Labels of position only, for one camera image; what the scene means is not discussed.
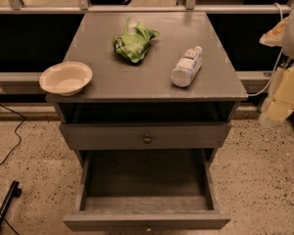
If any black floor cable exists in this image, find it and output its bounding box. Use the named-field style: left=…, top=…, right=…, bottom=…
left=0, top=83, right=27, bottom=166

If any white paper bowl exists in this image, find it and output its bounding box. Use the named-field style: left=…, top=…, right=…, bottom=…
left=39, top=62, right=93, bottom=96

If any white cable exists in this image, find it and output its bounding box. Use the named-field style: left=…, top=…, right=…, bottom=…
left=247, top=2, right=285, bottom=98

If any black stand leg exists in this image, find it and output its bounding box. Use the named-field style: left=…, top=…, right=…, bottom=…
left=0, top=181, right=22, bottom=228

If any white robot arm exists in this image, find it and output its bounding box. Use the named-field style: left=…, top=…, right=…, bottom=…
left=259, top=7, right=294, bottom=127

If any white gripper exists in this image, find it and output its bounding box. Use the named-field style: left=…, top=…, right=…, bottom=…
left=259, top=18, right=294, bottom=127

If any white plastic bottle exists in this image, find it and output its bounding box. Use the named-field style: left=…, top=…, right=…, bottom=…
left=171, top=46, right=203, bottom=87

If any grey wooden cabinet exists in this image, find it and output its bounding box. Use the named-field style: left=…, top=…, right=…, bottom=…
left=45, top=11, right=249, bottom=168

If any green chip bag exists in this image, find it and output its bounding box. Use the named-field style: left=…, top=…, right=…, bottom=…
left=113, top=18, right=160, bottom=64

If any grey drawer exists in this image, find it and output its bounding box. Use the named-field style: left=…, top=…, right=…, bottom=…
left=64, top=150, right=230, bottom=232
left=60, top=122, right=231, bottom=150

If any grey top drawer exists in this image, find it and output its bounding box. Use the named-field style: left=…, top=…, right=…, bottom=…
left=60, top=122, right=231, bottom=150

